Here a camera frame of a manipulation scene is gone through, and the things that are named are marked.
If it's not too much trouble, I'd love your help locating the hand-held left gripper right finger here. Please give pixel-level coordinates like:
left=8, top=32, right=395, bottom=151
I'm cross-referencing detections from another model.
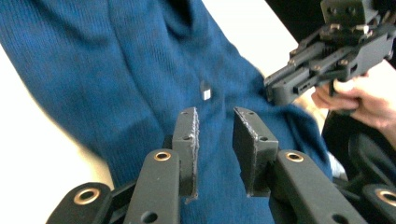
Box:
left=232, top=105, right=279, bottom=198

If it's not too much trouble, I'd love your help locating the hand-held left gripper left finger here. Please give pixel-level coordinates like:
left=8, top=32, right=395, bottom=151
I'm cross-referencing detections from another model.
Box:
left=171, top=106, right=201, bottom=204

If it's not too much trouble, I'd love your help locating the blue fishbone print sweater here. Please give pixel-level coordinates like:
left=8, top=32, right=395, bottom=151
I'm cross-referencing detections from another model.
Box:
left=0, top=0, right=332, bottom=224

